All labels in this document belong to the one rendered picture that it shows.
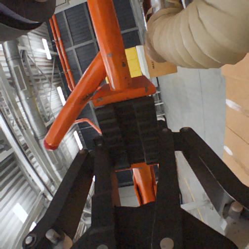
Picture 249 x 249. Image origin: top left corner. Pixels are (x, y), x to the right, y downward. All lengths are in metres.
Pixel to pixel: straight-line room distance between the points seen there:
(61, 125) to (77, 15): 11.78
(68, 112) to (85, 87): 0.04
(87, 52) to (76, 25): 2.09
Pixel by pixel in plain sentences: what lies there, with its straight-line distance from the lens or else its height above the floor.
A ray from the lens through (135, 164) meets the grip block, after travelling 0.16.
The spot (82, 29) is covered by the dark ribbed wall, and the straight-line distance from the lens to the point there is 11.53.
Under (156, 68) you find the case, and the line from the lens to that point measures 1.89.
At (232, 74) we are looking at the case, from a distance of 0.40.
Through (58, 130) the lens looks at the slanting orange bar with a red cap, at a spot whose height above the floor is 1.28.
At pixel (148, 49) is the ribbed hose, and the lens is 0.19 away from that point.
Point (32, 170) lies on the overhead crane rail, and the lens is 2.78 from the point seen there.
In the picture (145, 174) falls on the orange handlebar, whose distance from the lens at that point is 0.19.
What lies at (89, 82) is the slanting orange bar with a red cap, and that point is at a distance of 0.16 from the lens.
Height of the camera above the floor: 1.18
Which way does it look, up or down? 7 degrees up
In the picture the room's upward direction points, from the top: 103 degrees counter-clockwise
